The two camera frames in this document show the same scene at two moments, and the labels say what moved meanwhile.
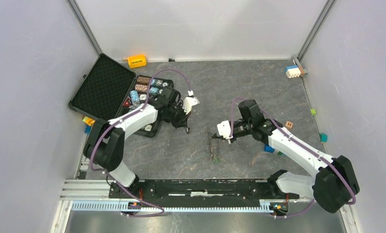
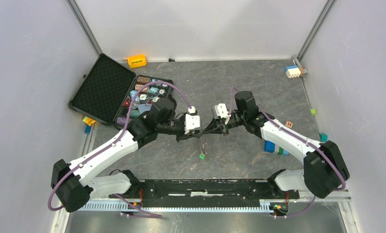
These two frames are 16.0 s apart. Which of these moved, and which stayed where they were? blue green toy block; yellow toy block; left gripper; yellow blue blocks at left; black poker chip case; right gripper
Moved: left gripper; right gripper
Stayed: black poker chip case; yellow toy block; blue green toy block; yellow blue blocks at left
